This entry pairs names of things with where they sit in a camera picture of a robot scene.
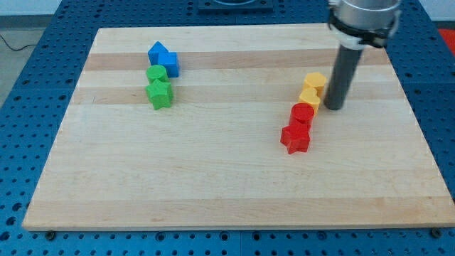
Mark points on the red cylinder block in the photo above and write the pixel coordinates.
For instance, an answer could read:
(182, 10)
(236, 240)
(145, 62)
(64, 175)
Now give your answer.
(301, 114)

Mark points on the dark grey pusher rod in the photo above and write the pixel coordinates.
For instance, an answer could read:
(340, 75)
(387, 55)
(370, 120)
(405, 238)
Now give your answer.
(341, 77)

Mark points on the green star block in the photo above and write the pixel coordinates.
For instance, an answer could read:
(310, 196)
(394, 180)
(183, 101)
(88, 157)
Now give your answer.
(160, 94)

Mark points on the blue cube block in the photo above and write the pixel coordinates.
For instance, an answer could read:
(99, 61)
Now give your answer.
(170, 62)

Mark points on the yellow heart block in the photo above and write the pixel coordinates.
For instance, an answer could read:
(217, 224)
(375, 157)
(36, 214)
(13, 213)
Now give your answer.
(310, 97)

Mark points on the yellow hexagon block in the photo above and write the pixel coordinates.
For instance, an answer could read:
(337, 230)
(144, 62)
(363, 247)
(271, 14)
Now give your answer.
(316, 81)

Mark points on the light wooden board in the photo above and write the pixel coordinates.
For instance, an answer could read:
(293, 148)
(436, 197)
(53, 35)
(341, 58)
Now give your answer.
(214, 160)

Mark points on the green cylinder block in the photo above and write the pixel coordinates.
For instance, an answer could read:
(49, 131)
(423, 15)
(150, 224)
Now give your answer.
(156, 72)

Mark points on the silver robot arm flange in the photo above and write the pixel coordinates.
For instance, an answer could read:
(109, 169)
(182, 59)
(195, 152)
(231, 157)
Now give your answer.
(360, 23)

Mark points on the blue triangle block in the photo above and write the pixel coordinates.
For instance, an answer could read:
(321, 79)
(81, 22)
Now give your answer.
(154, 52)

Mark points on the red star block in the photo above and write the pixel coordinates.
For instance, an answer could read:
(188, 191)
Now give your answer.
(296, 138)

